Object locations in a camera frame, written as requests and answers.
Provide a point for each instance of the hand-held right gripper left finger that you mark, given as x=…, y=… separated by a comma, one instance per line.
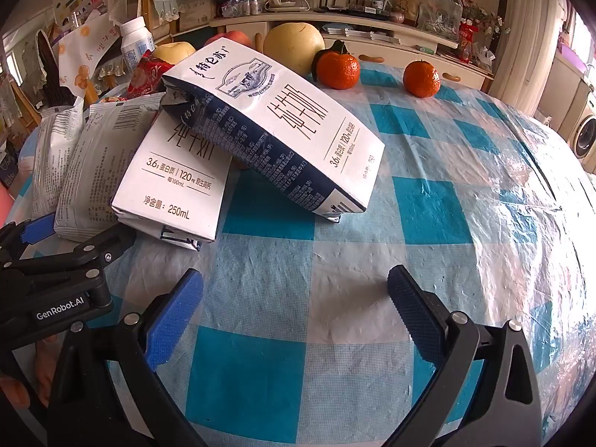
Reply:
x=179, y=312

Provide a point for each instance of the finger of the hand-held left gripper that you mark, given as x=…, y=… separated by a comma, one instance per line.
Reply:
x=105, y=247
x=37, y=229

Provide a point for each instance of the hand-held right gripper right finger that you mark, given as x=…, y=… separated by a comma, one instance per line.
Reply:
x=414, y=307

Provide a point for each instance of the white milk carton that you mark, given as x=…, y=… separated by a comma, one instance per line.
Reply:
x=288, y=121
x=172, y=195

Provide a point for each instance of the red foil packet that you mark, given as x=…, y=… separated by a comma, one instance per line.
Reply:
x=149, y=77

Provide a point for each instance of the person's left hand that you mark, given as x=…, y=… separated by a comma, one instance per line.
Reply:
x=11, y=393

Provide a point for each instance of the blue white checked tablecloth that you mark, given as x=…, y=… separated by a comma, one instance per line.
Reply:
x=326, y=288

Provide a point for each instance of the dark wooden chair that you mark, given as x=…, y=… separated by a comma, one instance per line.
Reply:
x=49, y=63

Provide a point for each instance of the white orange-print table cover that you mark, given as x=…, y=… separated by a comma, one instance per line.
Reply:
x=81, y=51

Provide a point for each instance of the yellow apple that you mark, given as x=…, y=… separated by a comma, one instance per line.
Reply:
x=174, y=52

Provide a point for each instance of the white plastic bottle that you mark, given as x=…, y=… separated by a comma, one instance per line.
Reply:
x=136, y=42

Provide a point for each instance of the plain tangerine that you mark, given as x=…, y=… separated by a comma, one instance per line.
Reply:
x=421, y=79

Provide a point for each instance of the red apple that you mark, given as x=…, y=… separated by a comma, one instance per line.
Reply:
x=223, y=37

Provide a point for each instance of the white washing machine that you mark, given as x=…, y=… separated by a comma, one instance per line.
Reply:
x=584, y=135

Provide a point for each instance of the tangerine with green leaf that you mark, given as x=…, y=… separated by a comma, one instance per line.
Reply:
x=340, y=70

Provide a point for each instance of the cream wooden cabinet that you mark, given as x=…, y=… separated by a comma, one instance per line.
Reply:
x=409, y=53

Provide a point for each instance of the white cardboard box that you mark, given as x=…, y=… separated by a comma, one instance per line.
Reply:
x=195, y=9

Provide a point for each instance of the red gift bag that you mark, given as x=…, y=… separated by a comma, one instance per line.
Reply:
x=468, y=39

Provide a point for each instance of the large yellow pear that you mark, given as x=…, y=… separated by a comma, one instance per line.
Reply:
x=293, y=49

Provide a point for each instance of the pack of small bottles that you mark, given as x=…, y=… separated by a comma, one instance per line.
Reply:
x=240, y=7

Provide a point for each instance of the printed plastic bag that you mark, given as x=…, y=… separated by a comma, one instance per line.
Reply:
x=437, y=16

